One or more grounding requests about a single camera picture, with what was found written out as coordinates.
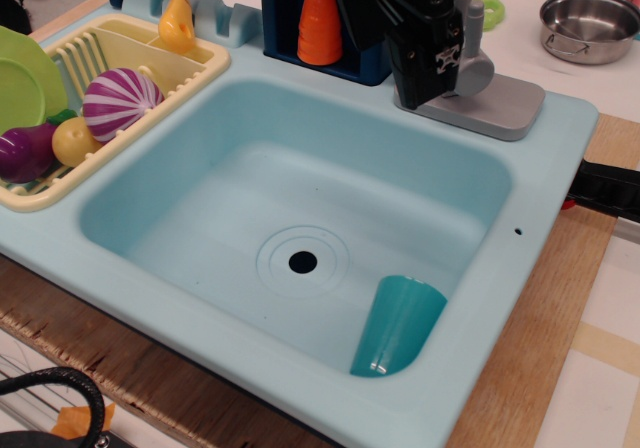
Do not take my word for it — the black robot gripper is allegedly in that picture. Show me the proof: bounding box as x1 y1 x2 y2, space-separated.
337 0 464 110

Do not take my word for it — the grey toy faucet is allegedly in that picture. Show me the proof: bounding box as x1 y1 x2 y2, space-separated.
394 0 545 141

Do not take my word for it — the orange toy carrot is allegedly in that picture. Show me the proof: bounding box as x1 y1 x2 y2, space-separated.
297 0 343 66

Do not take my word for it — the dark blue utensil holder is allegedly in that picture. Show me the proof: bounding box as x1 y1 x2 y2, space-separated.
261 0 391 86

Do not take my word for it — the stainless steel pot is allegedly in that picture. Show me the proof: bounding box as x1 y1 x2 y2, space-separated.
539 0 639 65

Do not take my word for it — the light blue toy sink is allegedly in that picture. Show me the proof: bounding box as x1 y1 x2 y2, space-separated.
0 0 600 448

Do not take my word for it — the black clamp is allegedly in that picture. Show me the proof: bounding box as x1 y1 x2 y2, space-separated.
565 160 639 223

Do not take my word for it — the yellow toy pear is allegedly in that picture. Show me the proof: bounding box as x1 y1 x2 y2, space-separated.
158 0 195 54

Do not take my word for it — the teal plastic cup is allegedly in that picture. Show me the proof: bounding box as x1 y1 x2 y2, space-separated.
350 275 447 378

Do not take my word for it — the purple striped toy onion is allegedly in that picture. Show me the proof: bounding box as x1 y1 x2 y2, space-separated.
82 68 165 143

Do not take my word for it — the cream plastic dish rack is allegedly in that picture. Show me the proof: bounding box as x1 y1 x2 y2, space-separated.
1 14 231 212

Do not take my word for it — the yellow toy lemon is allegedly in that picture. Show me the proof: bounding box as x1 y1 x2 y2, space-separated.
51 117 103 167

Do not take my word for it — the green plastic plate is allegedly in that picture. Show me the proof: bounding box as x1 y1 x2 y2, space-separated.
1 27 68 134

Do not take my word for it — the purple toy eggplant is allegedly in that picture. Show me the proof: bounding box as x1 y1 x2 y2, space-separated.
1 109 78 184

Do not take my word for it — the orange tape piece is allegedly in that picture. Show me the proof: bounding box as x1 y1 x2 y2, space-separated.
50 406 91 440

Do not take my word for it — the green plastic ring toy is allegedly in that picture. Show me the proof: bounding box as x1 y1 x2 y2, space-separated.
474 0 506 32

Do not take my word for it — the black cable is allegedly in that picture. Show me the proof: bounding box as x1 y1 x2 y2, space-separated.
0 366 107 448

